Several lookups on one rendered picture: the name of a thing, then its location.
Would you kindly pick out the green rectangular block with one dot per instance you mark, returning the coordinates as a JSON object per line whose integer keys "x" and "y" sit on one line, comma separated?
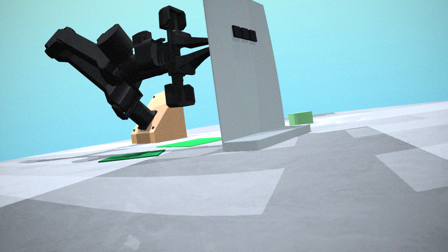
{"x": 300, "y": 118}

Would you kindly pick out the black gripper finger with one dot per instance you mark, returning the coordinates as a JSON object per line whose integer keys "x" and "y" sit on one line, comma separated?
{"x": 187, "y": 64}
{"x": 184, "y": 39}

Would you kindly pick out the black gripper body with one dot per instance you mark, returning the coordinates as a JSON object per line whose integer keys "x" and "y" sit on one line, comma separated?
{"x": 177, "y": 94}

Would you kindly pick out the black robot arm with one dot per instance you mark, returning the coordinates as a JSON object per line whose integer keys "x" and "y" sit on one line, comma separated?
{"x": 111, "y": 66}

